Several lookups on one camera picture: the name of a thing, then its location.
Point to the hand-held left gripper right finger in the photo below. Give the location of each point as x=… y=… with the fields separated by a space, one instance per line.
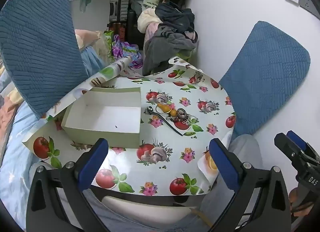
x=222 y=162

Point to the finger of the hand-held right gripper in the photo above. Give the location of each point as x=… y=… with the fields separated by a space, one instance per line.
x=297 y=139
x=290 y=148

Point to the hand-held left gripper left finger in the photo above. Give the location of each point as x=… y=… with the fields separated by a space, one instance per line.
x=92 y=162

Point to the white cardboard box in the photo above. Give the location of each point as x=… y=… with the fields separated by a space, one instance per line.
x=112 y=117

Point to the person's right hand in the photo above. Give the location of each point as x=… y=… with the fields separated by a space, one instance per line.
x=293 y=197

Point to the vegetable print tablecloth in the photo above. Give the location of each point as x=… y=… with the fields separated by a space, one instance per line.
x=175 y=144

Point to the small blue chair back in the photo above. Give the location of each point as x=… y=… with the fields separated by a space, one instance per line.
x=267 y=77

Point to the black hair stick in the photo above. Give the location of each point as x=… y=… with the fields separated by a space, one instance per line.
x=165 y=121

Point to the yellow orange bangle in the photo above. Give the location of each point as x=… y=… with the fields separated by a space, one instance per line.
x=166 y=108

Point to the light blue bedsheet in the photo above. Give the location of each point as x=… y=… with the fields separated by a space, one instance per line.
x=15 y=172

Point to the purple floral cloth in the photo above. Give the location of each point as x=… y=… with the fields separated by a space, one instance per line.
x=127 y=49

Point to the green printed bag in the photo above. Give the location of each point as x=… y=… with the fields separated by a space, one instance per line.
x=108 y=41

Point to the pink pillow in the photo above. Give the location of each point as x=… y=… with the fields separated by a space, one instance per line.
x=87 y=37

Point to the large blue chair back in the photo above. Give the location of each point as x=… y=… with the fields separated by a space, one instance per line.
x=37 y=47

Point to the pile of clothes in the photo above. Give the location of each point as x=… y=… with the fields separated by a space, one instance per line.
x=170 y=29

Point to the grey suitcase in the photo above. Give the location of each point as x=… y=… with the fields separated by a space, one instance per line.
x=118 y=8

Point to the grey wall socket strip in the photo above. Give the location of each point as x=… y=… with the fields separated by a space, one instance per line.
x=310 y=5

